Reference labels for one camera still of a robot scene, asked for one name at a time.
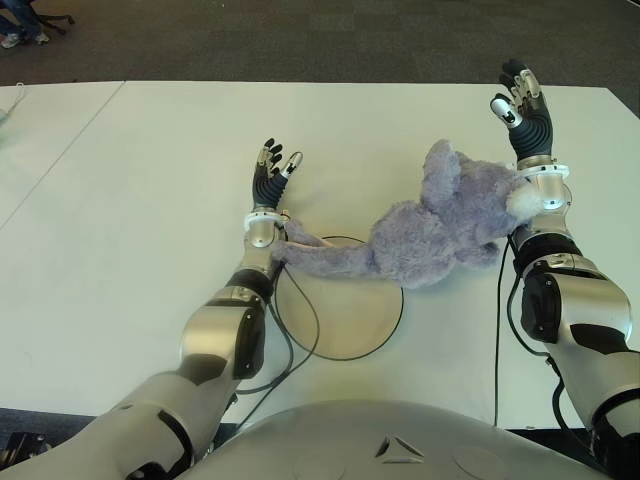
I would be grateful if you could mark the black office chair base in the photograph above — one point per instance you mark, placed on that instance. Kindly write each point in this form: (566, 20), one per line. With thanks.
(57, 20)

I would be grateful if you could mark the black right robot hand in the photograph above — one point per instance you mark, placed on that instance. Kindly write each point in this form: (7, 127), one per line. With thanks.
(532, 135)

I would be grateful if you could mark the purple plush bunny doll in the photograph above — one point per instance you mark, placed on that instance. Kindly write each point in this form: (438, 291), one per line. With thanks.
(440, 225)

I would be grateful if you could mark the white plate with black rim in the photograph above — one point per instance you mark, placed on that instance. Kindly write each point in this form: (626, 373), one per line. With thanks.
(345, 320)

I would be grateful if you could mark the silver robot torso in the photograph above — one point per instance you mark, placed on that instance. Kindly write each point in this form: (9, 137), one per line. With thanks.
(350, 445)

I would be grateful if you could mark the black device beneath table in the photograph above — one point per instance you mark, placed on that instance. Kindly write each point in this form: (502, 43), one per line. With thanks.
(25, 447)

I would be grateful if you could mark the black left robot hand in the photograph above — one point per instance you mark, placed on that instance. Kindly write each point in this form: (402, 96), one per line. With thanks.
(267, 192)

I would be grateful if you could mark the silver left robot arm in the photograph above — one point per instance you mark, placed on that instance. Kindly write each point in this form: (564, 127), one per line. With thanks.
(220, 335)

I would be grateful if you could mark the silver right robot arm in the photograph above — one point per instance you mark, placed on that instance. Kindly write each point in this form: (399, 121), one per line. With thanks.
(575, 305)

